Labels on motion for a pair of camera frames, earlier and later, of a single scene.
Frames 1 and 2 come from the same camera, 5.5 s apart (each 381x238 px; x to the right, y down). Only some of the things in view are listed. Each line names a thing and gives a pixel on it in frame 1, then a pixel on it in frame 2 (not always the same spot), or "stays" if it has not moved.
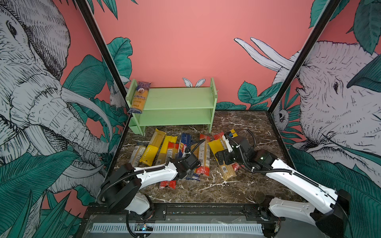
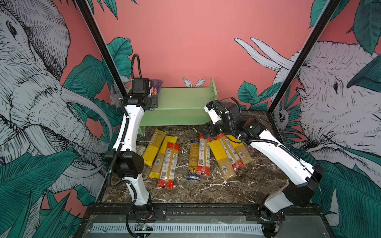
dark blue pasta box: [186, 139] → [156, 86]
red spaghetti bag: [172, 151] stays
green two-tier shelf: [173, 106] stays
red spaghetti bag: [204, 154] stays
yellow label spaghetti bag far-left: [151, 149] stays
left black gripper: [178, 161] → [154, 102]
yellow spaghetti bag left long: [161, 156] stays
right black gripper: [226, 154] → [212, 127]
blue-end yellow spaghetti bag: [194, 175] stays
